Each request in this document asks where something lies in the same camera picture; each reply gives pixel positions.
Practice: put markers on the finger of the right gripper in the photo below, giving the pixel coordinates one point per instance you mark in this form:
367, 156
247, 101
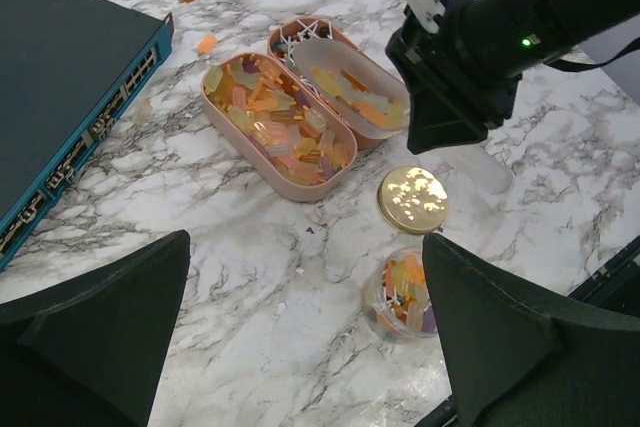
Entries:
440, 115

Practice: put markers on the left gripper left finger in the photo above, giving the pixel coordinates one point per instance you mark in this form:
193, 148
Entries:
90, 351

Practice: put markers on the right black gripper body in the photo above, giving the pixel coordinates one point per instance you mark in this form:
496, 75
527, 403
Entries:
483, 47

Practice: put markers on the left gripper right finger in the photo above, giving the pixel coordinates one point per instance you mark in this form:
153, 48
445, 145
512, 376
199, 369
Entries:
525, 342

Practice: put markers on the clear plastic scoop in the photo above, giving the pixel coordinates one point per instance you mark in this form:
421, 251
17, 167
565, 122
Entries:
376, 105

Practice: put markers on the clear plastic jar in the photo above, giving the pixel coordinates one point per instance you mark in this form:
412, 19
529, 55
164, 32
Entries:
396, 300

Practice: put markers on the pink tray of popsicle candies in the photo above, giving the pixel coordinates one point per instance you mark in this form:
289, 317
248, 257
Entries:
297, 143

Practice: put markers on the gold jar lid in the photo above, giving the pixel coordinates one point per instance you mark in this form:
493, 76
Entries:
412, 200

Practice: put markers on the spilled clear popsicle candy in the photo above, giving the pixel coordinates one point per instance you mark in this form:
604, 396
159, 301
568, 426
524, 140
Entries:
141, 113

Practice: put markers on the dark blue network switch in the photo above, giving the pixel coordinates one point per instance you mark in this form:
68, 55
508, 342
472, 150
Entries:
69, 69

